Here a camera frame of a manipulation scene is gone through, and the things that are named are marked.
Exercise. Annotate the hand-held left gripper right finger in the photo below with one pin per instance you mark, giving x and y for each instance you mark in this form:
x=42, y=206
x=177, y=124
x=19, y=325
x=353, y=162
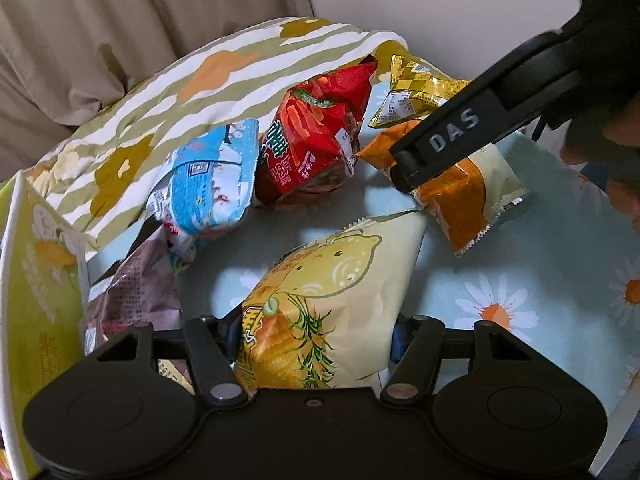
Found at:
x=400, y=342

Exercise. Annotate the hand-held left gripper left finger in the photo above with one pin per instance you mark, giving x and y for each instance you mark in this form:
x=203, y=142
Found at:
x=212, y=360

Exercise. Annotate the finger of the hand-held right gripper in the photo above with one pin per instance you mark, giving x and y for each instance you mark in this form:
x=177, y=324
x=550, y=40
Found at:
x=450, y=132

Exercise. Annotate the orange snack packet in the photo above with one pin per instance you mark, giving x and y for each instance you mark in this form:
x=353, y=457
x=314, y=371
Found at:
x=460, y=195

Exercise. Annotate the yellow corn print snack packet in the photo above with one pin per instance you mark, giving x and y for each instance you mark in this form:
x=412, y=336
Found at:
x=320, y=285

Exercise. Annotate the yellow-green paper bag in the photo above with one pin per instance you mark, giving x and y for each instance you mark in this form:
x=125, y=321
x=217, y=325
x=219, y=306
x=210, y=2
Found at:
x=40, y=285

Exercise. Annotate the person's right hand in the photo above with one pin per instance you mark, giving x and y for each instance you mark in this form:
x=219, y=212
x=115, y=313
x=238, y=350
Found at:
x=620, y=127

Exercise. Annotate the gold checkered snack packet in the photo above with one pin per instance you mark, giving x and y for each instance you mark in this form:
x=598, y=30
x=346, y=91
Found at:
x=410, y=95

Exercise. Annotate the dark purple snack packet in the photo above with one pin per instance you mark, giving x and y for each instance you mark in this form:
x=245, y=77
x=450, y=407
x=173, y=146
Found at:
x=137, y=285

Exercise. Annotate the light blue daisy sheet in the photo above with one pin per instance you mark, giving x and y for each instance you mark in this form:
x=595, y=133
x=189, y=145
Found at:
x=525, y=285

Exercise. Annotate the red snack packet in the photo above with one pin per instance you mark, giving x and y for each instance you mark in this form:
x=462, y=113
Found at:
x=310, y=135

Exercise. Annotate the blue white snack packet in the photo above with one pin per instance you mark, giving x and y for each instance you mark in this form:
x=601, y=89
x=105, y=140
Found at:
x=210, y=190

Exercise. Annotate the striped olive white pillow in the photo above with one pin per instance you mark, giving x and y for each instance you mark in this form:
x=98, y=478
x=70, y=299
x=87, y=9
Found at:
x=165, y=110

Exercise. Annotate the beige curtain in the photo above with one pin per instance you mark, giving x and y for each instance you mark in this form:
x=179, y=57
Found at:
x=100, y=35

